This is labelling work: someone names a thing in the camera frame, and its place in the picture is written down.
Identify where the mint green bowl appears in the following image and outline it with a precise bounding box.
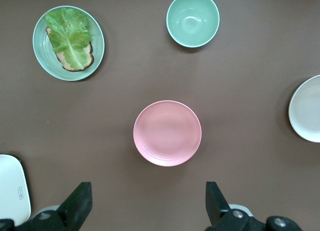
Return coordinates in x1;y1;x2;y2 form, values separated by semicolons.
165;0;221;48

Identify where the toasted bread slice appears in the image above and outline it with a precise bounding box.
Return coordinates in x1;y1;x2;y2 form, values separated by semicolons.
45;26;95;72

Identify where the pink plate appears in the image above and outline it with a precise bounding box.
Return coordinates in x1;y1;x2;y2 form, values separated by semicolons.
132;99;203;167

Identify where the mint green plate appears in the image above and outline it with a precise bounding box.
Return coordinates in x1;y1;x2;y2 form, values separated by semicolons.
32;5;105;82

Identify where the white rounded plastic object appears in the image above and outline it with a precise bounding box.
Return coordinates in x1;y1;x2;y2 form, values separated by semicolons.
0;154;32;227

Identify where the beige plate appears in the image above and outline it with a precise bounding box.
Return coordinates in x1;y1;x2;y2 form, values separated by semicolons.
288;74;320;143

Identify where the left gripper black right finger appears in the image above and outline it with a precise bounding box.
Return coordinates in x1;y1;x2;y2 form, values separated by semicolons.
204;181;303;231

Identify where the green lettuce leaf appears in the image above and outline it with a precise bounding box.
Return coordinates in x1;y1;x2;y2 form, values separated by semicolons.
44;7;91;70

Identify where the brown table cloth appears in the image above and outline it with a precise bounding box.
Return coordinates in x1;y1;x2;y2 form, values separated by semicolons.
0;0;320;231

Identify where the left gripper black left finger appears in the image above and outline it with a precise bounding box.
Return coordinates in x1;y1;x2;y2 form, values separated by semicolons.
0;181;93;231

